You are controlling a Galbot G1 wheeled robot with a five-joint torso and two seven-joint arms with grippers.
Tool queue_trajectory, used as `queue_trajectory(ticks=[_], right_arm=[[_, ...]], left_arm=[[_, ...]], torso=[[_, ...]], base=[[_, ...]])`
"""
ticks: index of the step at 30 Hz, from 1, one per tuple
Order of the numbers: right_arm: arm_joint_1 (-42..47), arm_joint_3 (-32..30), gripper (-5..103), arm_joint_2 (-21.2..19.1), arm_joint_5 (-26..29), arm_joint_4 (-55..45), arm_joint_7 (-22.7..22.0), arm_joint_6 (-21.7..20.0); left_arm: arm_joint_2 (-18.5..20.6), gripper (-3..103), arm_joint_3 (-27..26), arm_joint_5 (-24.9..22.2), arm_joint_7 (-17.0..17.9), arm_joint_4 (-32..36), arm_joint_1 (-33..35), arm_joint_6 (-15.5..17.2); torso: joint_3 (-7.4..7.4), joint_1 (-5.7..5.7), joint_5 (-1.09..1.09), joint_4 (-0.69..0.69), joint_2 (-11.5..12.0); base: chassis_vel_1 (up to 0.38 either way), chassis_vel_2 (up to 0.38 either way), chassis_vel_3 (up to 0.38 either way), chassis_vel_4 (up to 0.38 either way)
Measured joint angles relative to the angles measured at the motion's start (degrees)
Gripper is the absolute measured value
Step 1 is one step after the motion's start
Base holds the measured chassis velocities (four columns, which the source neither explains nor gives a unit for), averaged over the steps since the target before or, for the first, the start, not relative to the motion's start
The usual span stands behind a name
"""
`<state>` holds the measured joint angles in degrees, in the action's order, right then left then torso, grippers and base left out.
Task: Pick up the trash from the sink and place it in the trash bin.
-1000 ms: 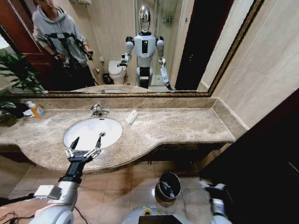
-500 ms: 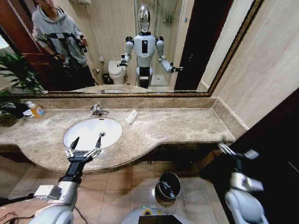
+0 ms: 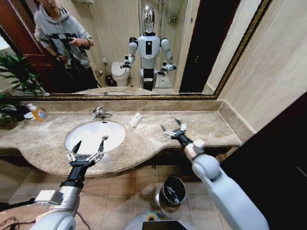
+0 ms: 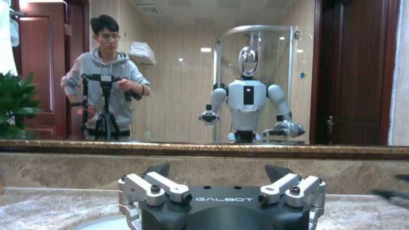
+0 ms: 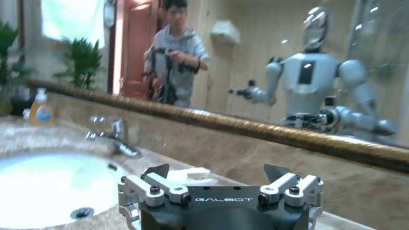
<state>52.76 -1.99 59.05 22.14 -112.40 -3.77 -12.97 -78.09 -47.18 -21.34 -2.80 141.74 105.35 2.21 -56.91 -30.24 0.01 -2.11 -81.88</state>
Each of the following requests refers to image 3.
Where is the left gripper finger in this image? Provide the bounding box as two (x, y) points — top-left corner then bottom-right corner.
(89, 140), (105, 163)
(66, 140), (82, 164)

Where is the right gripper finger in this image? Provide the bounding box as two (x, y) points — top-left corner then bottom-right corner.
(160, 124), (177, 139)
(174, 118), (189, 132)

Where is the white oval sink basin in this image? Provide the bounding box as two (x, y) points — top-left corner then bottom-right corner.
(65, 120), (127, 155)

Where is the chrome sink faucet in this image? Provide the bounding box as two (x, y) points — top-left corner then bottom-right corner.
(92, 106), (113, 121)

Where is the black round trash bin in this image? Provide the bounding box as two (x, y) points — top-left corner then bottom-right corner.
(159, 175), (188, 208)

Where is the white flat paper packet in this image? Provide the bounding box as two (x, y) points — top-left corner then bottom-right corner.
(128, 112), (143, 128)

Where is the orange liquid soap bottle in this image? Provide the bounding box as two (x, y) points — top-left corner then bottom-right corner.
(26, 103), (48, 122)

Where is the white toilet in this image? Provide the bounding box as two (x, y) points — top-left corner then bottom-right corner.
(111, 61), (131, 87)

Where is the green potted plant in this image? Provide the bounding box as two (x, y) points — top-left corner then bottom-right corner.
(0, 52), (47, 131)

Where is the dark wooden door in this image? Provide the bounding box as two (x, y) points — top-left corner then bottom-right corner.
(220, 92), (307, 230)

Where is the person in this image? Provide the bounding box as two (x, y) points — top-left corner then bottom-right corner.
(33, 0), (99, 94)

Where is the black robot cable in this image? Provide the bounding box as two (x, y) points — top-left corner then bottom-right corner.
(0, 198), (37, 230)

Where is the dark framed wall mirror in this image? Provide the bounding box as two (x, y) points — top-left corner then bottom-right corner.
(0, 0), (273, 101)

